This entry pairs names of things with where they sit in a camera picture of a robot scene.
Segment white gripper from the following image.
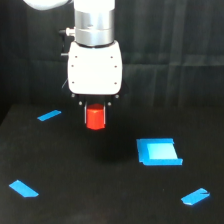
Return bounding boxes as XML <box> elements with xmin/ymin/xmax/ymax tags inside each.
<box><xmin>63</xmin><ymin>41</ymin><xmax>128</xmax><ymax>125</ymax></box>

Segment red hexagonal block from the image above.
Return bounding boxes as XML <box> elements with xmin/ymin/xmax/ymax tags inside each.
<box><xmin>86</xmin><ymin>104</ymin><xmax>105</xmax><ymax>130</ymax></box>

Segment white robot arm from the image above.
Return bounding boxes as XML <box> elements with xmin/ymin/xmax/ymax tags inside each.
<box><xmin>23</xmin><ymin>0</ymin><xmax>125</xmax><ymax>130</ymax></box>

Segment blue tape strip far left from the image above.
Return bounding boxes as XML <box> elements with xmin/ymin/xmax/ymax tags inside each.
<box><xmin>37</xmin><ymin>110</ymin><xmax>61</xmax><ymax>121</ymax></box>

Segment blue tape strip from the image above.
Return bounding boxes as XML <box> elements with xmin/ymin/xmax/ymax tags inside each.
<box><xmin>37</xmin><ymin>110</ymin><xmax>61</xmax><ymax>121</ymax></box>
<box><xmin>9</xmin><ymin>180</ymin><xmax>38</xmax><ymax>198</ymax></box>
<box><xmin>181</xmin><ymin>188</ymin><xmax>210</xmax><ymax>206</ymax></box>

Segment blue tape square marker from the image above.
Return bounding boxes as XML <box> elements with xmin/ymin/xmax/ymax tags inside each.
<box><xmin>136</xmin><ymin>138</ymin><xmax>183</xmax><ymax>166</ymax></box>

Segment blue tape strip near left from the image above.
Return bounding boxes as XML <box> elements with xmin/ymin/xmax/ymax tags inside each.
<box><xmin>9</xmin><ymin>180</ymin><xmax>38</xmax><ymax>198</ymax></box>

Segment blue tape strip near right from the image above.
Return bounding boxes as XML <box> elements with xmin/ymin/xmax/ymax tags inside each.
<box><xmin>181</xmin><ymin>188</ymin><xmax>210</xmax><ymax>206</ymax></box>

